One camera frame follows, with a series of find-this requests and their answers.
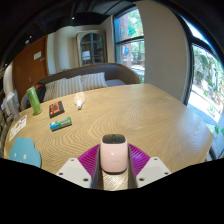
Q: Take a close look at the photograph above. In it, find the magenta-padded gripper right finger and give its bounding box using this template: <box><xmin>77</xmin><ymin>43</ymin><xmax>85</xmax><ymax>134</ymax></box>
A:
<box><xmin>127</xmin><ymin>143</ymin><xmax>172</xmax><ymax>189</ymax></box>

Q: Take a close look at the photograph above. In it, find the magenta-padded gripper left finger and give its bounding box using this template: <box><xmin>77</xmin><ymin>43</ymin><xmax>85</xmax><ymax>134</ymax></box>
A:
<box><xmin>55</xmin><ymin>144</ymin><xmax>104</xmax><ymax>190</ymax></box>

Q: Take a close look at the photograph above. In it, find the pink computer mouse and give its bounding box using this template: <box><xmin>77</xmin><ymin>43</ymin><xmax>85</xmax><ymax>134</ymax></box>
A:
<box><xmin>99</xmin><ymin>133</ymin><xmax>129</xmax><ymax>175</ymax></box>

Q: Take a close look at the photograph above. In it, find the blue cloud-shaped mouse pad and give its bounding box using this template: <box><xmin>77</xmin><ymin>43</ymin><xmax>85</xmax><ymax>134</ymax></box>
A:
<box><xmin>8</xmin><ymin>135</ymin><xmax>43</xmax><ymax>169</ymax></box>

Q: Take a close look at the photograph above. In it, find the teal and green small pack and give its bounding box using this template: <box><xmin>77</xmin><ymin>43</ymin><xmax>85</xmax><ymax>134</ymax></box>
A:
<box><xmin>49</xmin><ymin>116</ymin><xmax>73</xmax><ymax>132</ymax></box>

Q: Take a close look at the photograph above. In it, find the black and red small box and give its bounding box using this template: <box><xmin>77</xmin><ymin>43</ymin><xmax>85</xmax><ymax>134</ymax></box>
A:
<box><xmin>48</xmin><ymin>100</ymin><xmax>66</xmax><ymax>119</ymax></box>

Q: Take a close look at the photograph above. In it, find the white sticker sheet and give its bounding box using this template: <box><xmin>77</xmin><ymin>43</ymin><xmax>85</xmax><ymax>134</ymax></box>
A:
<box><xmin>8</xmin><ymin>114</ymin><xmax>28</xmax><ymax>143</ymax></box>

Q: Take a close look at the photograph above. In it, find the wide striped cushion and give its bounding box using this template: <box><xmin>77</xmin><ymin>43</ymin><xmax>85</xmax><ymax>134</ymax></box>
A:
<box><xmin>43</xmin><ymin>75</ymin><xmax>84</xmax><ymax>103</ymax></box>

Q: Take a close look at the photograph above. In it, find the green drink can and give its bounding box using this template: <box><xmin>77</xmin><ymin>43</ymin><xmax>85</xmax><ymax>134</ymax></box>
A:
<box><xmin>26</xmin><ymin>86</ymin><xmax>43</xmax><ymax>116</ymax></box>

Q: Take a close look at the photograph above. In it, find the small striped cushion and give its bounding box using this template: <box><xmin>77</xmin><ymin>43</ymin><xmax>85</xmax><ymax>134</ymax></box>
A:
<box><xmin>81</xmin><ymin>71</ymin><xmax>109</xmax><ymax>92</ymax></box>

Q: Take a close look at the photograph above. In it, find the black backpack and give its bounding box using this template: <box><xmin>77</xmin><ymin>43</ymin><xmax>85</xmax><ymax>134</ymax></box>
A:
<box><xmin>33</xmin><ymin>82</ymin><xmax>48</xmax><ymax>104</ymax></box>

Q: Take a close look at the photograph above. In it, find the brown curved sofa bench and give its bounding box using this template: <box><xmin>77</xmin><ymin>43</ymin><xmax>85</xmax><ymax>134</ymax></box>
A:
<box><xmin>20</xmin><ymin>62</ymin><xmax>141</xmax><ymax>109</ymax></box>

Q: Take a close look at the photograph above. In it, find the large black-framed window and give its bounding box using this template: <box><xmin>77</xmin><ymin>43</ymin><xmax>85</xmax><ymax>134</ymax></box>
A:
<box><xmin>186</xmin><ymin>19</ymin><xmax>224</xmax><ymax>158</ymax></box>

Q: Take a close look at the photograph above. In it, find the brown wooden door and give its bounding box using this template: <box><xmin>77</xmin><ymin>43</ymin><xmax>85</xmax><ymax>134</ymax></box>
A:
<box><xmin>12</xmin><ymin>35</ymin><xmax>49</xmax><ymax>101</ymax></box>

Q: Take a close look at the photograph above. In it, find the arched glass-door cabinet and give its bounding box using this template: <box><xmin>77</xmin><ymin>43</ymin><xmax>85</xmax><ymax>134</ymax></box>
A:
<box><xmin>75</xmin><ymin>30</ymin><xmax>108</xmax><ymax>68</ymax></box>

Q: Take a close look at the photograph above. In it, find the white door sign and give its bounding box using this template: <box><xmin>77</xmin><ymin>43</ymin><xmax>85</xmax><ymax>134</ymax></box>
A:
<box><xmin>33</xmin><ymin>50</ymin><xmax>43</xmax><ymax>61</ymax></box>

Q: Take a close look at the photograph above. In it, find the narrow black-framed window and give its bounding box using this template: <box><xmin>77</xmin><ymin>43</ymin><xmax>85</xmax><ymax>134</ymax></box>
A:
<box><xmin>113</xmin><ymin>7</ymin><xmax>146</xmax><ymax>84</ymax></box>

